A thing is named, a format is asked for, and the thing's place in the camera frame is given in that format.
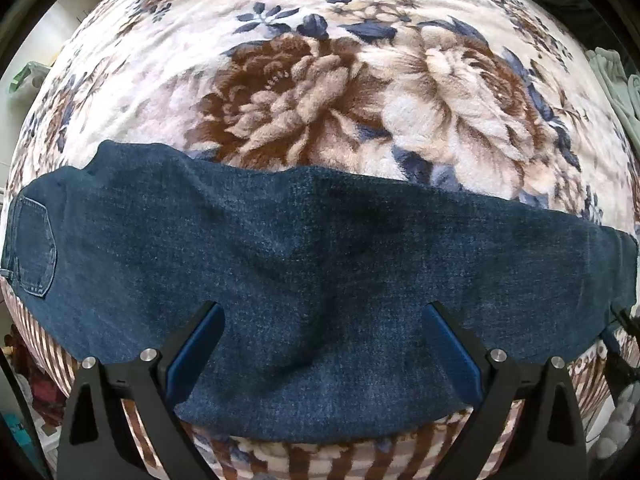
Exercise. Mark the dark blue denim pants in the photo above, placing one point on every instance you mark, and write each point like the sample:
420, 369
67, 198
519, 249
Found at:
300, 260

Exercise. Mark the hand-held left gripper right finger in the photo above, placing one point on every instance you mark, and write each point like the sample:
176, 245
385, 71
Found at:
452, 355

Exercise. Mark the green white plastic box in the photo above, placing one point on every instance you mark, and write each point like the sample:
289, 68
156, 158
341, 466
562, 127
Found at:
30, 76

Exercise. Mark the dark red cloth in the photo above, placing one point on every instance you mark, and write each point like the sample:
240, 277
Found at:
40, 380

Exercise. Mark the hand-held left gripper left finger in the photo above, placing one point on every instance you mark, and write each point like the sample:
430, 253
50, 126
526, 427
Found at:
192, 355

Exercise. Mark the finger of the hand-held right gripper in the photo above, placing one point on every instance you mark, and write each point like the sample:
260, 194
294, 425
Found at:
629, 324

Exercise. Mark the grey-green garment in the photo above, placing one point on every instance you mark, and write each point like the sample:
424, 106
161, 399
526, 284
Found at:
617, 90

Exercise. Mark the floral plush blanket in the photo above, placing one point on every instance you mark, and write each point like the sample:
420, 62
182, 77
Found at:
350, 100

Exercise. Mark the white lumpy bag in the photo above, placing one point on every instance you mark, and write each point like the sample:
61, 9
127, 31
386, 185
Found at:
616, 430

